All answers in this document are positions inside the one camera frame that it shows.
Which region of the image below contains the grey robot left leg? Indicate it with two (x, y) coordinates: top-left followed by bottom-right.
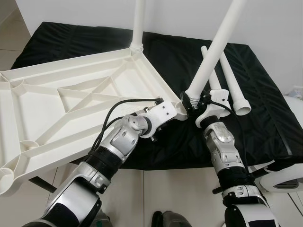
(92, 213), (112, 227)

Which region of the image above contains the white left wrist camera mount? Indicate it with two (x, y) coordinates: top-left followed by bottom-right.
(141, 98), (177, 139)

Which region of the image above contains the grey robot right leg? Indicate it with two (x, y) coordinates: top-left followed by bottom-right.
(151, 211), (191, 227)

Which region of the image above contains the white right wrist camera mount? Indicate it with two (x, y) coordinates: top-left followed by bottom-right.
(195, 89), (232, 128)

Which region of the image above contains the white plastic children table top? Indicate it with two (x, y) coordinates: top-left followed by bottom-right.
(0, 49), (190, 197)

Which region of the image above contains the grey robot leg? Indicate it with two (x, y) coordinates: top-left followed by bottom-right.
(92, 213), (112, 227)
(151, 211), (191, 227)

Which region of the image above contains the black tablecloth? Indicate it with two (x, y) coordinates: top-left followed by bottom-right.
(10, 21), (303, 172)

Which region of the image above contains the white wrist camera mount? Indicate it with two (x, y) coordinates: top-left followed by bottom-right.
(141, 98), (177, 139)
(195, 89), (232, 128)

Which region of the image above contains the black metal table leg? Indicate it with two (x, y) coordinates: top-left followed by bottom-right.
(28, 176), (58, 193)
(212, 163), (276, 194)

